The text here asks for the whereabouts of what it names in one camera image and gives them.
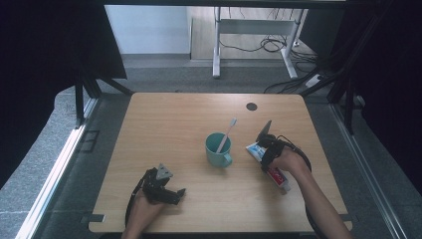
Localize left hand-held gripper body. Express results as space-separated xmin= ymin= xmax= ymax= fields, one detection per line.
xmin=141 ymin=162 xmax=175 ymax=204

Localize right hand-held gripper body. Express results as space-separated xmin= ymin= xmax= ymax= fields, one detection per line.
xmin=255 ymin=119 xmax=287 ymax=157

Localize white red toothpaste tube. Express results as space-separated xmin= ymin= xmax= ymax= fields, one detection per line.
xmin=245 ymin=141 xmax=293 ymax=194

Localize pink toothbrush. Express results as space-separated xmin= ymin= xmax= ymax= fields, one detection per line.
xmin=215 ymin=117 xmax=238 ymax=154

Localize teal cup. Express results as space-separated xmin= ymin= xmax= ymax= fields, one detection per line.
xmin=204 ymin=131 xmax=233 ymax=168

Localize person's right hand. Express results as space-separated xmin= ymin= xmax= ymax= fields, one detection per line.
xmin=268 ymin=146 xmax=311 ymax=178

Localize white power strip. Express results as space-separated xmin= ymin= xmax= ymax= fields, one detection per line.
xmin=305 ymin=74 xmax=324 ymax=89

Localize dark floor socket cover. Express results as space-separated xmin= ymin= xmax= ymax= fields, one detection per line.
xmin=79 ymin=129 xmax=101 ymax=154

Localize black metal stand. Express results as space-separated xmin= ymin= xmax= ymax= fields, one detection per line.
xmin=74 ymin=75 xmax=135 ymax=128
xmin=300 ymin=13 xmax=377 ymax=135

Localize black curtain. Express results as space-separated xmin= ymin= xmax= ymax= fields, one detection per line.
xmin=300 ymin=0 xmax=422 ymax=187
xmin=0 ymin=0 xmax=127 ymax=192

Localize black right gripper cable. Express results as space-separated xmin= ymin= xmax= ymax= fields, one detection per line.
xmin=277 ymin=134 xmax=321 ymax=239

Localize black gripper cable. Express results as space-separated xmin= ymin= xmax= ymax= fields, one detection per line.
xmin=124 ymin=170 xmax=148 ymax=231
xmin=277 ymin=134 xmax=321 ymax=239

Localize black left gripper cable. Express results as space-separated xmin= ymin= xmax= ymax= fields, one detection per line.
xmin=124 ymin=170 xmax=148 ymax=231

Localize aluminium floor rail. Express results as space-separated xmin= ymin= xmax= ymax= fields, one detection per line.
xmin=329 ymin=103 xmax=407 ymax=239
xmin=14 ymin=98 xmax=101 ymax=239

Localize black floor cables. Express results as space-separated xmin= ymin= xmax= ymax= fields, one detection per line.
xmin=218 ymin=7 xmax=336 ymax=95

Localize white desk frame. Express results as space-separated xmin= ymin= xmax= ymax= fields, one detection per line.
xmin=212 ymin=6 xmax=308 ymax=80

